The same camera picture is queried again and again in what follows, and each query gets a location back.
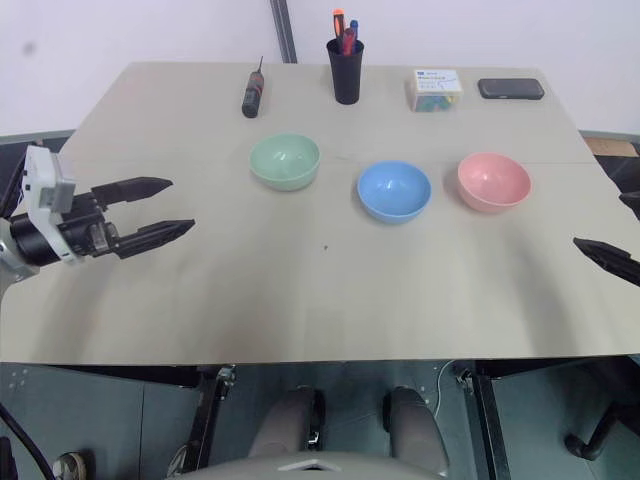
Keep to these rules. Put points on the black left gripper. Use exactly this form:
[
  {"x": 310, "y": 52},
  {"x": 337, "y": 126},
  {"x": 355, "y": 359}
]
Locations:
[{"x": 85, "y": 227}]

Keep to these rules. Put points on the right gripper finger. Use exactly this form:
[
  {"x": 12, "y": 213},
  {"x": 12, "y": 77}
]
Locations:
[
  {"x": 615, "y": 260},
  {"x": 634, "y": 201}
]

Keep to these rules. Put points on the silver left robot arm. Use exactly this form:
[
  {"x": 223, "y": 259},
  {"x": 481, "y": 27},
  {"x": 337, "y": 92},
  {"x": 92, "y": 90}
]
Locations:
[{"x": 30, "y": 240}]

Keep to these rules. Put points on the brown cardboard box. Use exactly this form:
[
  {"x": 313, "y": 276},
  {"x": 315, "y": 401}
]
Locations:
[{"x": 612, "y": 147}]

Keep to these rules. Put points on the red bowl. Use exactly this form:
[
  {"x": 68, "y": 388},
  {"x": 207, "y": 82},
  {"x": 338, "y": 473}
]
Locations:
[{"x": 494, "y": 182}]

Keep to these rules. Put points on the green bowl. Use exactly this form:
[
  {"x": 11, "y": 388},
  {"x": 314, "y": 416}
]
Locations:
[{"x": 284, "y": 162}]

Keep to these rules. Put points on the black screwdriver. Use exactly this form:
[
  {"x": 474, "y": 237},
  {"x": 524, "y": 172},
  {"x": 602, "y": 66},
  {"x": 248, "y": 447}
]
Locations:
[{"x": 251, "y": 95}]

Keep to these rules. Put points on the black flat case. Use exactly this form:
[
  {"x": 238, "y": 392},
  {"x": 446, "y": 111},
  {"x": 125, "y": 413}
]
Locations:
[{"x": 510, "y": 89}]

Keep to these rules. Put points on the black chair base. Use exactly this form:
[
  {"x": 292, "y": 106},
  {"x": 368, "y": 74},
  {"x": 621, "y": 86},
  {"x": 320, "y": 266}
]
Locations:
[{"x": 602, "y": 430}]

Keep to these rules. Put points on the black table leg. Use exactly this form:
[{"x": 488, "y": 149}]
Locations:
[
  {"x": 487, "y": 425},
  {"x": 207, "y": 415}
]

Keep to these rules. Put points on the clear box of coloured pins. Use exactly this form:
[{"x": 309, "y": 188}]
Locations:
[{"x": 434, "y": 90}]

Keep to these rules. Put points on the blue bowl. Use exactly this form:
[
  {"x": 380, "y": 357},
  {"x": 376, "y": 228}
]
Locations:
[{"x": 394, "y": 192}]

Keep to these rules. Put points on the black pen cup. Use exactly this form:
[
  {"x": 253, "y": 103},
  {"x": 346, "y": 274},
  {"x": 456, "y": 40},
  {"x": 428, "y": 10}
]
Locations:
[{"x": 346, "y": 75}]

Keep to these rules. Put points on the dark rounded robot knee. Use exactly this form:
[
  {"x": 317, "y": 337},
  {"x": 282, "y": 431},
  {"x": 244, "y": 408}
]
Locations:
[
  {"x": 282, "y": 425},
  {"x": 415, "y": 430}
]

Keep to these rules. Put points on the black caster wheel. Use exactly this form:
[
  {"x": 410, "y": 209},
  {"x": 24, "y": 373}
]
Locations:
[{"x": 72, "y": 465}]

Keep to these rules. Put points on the orange-capped black marker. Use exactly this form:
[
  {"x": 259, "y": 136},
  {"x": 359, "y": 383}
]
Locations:
[{"x": 337, "y": 30}]

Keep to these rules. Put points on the red pen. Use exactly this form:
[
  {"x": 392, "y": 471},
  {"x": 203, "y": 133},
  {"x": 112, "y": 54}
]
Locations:
[{"x": 348, "y": 41}]

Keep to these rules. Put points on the blue pen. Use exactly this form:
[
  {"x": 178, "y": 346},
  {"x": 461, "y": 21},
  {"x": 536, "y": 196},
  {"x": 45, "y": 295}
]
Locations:
[{"x": 354, "y": 32}]

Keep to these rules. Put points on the grey robot torso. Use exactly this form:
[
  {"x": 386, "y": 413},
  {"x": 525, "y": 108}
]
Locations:
[{"x": 310, "y": 470}]

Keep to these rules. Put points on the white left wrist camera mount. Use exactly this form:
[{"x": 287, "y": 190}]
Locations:
[{"x": 42, "y": 172}]

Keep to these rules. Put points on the grey wall pole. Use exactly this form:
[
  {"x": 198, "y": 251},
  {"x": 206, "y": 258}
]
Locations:
[{"x": 284, "y": 30}]

